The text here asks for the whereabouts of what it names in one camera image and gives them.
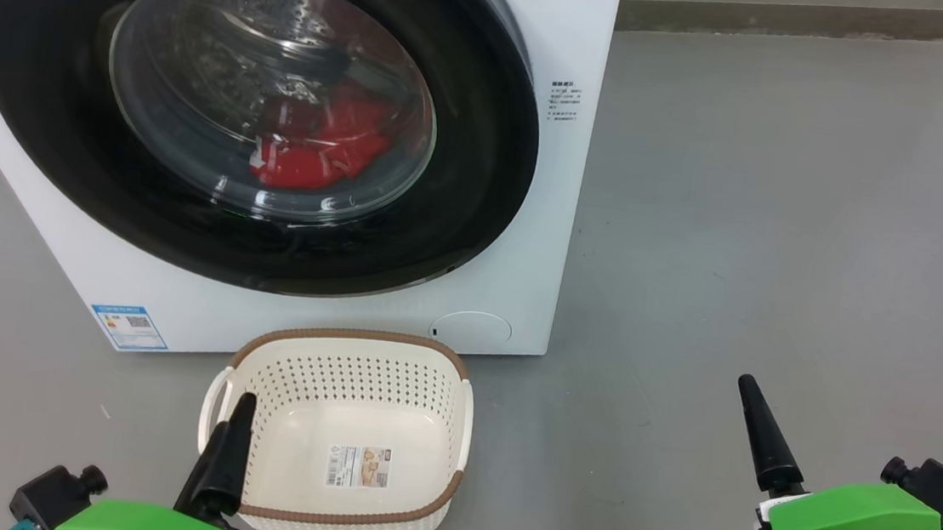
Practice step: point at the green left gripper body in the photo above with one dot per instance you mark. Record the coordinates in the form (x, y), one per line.
(150, 527)

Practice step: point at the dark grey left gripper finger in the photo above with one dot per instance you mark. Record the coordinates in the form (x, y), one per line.
(223, 474)

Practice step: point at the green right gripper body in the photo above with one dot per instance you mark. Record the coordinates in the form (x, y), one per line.
(851, 513)

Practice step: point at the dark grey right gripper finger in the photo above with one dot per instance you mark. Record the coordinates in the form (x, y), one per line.
(767, 449)

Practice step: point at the red and white garment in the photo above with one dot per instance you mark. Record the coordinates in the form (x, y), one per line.
(309, 165)

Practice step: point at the black round glass washer door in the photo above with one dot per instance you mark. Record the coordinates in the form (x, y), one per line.
(43, 91)

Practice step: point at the cream perforated basket brown rim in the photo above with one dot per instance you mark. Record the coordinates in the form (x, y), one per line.
(356, 409)

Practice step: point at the white front-load washing machine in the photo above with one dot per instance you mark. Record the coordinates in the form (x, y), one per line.
(524, 244)

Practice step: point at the perforated steel washer drum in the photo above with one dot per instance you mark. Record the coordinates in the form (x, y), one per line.
(199, 62)

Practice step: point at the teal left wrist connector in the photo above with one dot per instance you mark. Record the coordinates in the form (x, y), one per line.
(22, 527)

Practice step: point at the blue energy label sticker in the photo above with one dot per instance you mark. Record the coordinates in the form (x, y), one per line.
(130, 327)

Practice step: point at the round white filter cover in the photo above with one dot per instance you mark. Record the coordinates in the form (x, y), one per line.
(472, 331)

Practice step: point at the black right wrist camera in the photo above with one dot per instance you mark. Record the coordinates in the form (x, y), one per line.
(934, 489)

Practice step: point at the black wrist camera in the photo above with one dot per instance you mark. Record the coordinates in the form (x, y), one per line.
(934, 489)
(50, 497)

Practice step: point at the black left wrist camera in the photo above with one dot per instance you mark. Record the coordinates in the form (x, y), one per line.
(50, 497)

